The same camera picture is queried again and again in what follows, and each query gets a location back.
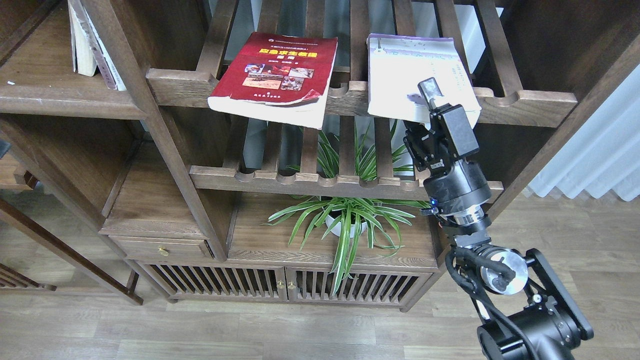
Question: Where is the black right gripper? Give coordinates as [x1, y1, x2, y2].
[403, 77, 491, 226]

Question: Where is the white and purple book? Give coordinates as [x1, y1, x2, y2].
[367, 33, 482, 127]

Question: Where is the green and black book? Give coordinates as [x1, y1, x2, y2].
[67, 0, 98, 77]

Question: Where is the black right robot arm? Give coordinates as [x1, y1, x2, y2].
[404, 78, 594, 360]

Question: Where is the green spider plant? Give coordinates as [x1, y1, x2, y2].
[262, 123, 431, 296]

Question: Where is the red cover book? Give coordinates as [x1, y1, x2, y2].
[207, 32, 338, 130]

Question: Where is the white plant pot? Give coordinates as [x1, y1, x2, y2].
[324, 210, 367, 239]

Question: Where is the dark wooden bookshelf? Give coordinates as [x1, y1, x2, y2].
[1, 0, 639, 312]

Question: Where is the white curtain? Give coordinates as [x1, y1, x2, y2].
[526, 67, 640, 201]

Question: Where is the white book standing upright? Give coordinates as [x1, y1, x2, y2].
[70, 0, 126, 91]

